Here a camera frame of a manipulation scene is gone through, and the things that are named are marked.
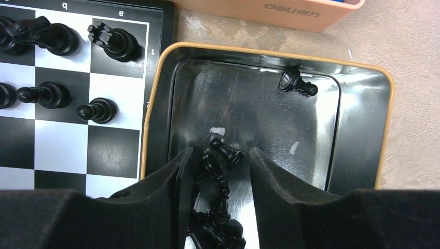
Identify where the pile of black chess pieces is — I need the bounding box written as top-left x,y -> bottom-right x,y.
187,136 -> 246,248

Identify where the lone black pawn in tin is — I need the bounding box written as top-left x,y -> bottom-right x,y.
279,68 -> 318,96

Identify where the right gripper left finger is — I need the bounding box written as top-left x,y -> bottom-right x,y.
1,147 -> 195,248

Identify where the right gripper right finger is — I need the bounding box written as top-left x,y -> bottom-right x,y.
250,147 -> 439,248

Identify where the black white chess board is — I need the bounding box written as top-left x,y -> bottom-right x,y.
1,1 -> 177,198

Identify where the peach plastic desk organizer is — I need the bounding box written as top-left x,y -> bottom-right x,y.
173,0 -> 365,33

